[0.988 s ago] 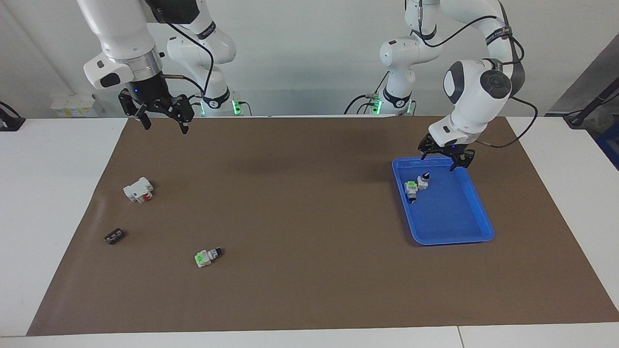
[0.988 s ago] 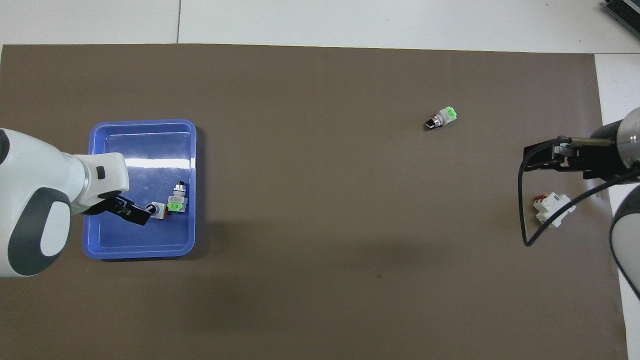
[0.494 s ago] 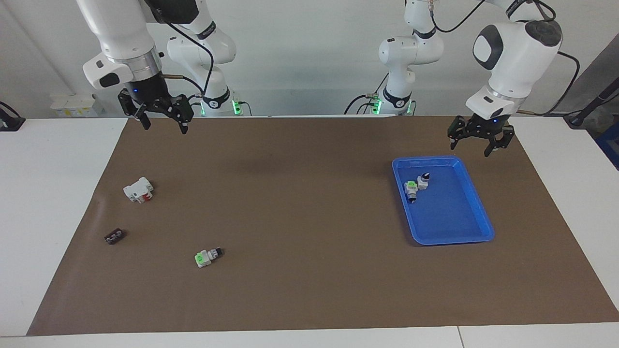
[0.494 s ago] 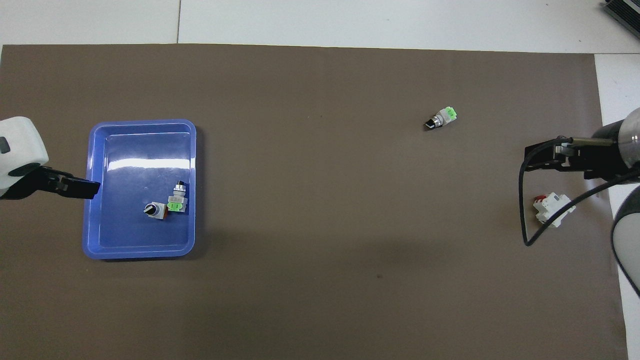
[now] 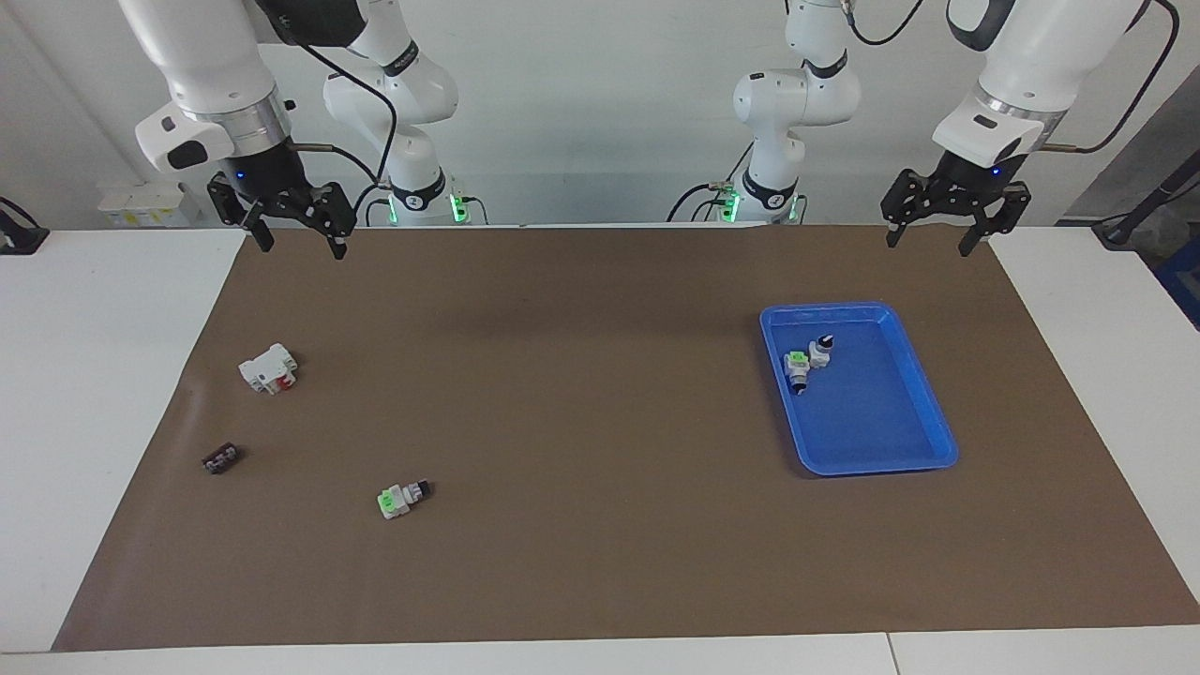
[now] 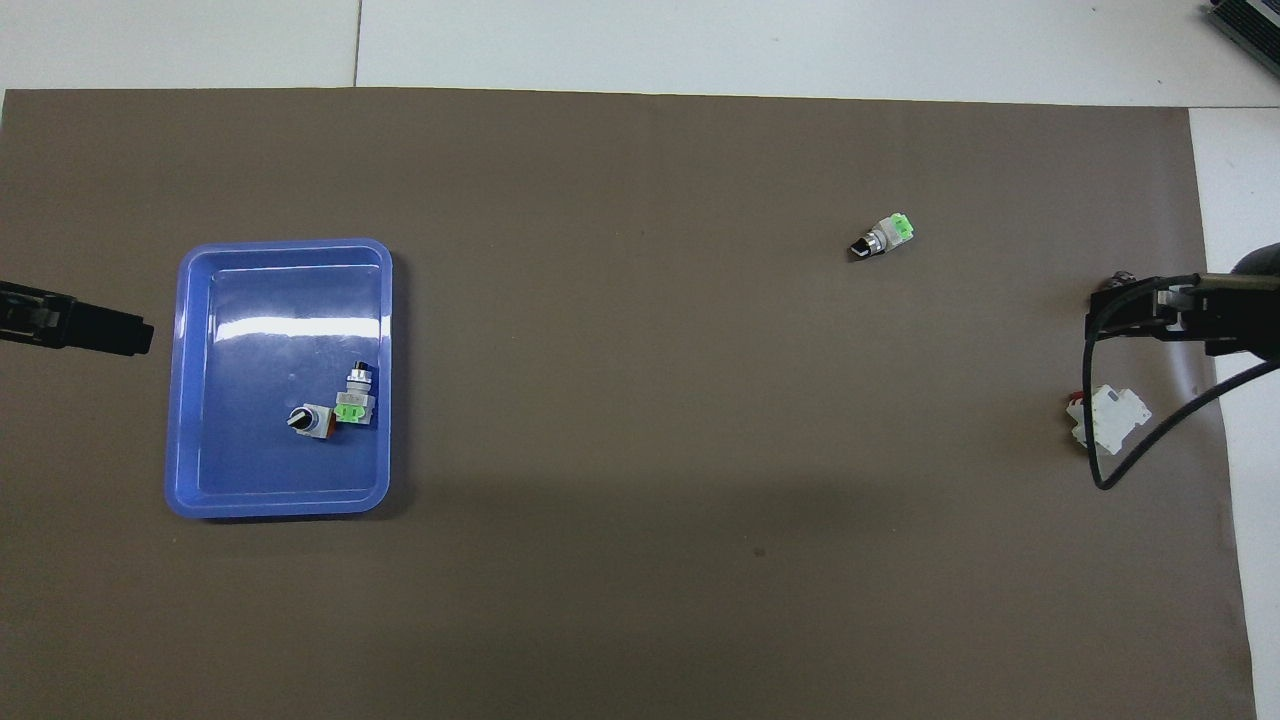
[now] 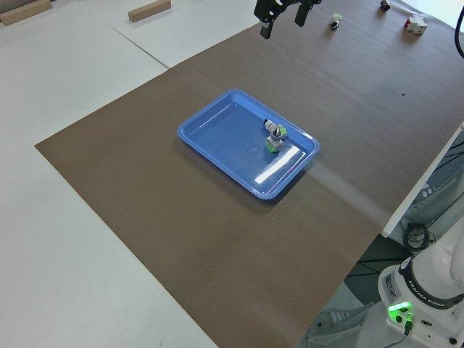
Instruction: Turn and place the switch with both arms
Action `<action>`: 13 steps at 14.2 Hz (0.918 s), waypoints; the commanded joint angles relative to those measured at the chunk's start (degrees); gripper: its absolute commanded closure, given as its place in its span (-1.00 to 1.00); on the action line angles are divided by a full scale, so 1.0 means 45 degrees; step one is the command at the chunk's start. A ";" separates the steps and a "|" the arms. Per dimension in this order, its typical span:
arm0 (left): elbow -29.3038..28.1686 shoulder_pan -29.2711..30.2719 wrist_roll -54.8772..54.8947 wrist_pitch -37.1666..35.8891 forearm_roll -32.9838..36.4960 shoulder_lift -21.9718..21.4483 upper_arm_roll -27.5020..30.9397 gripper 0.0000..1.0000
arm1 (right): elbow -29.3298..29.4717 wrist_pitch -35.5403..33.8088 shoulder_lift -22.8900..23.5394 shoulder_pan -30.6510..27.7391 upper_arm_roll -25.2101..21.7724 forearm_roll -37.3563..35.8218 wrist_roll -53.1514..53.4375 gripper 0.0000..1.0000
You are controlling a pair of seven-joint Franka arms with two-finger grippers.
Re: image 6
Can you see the green selector switch black knob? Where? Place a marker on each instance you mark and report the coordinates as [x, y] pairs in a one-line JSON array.
[[882, 236]]

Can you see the orange selector switch black knob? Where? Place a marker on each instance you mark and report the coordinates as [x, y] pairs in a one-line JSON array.
[[310, 421]]

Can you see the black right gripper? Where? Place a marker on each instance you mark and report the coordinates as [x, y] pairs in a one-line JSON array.
[[1245, 310]]

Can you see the green push button switch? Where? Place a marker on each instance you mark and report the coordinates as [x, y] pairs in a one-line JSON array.
[[356, 400]]

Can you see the brown table mat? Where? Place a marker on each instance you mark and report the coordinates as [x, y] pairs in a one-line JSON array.
[[640, 500]]

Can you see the grey finned metal device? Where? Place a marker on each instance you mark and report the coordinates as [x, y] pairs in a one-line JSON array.
[[1250, 22]]

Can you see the white red terminal block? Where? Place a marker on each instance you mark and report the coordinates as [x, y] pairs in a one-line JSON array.
[[1120, 415]]

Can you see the blue plastic tray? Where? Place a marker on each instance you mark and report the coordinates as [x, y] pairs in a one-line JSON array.
[[250, 330]]

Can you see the small black terminal block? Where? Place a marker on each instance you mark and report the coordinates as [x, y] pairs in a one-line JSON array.
[[1118, 279]]

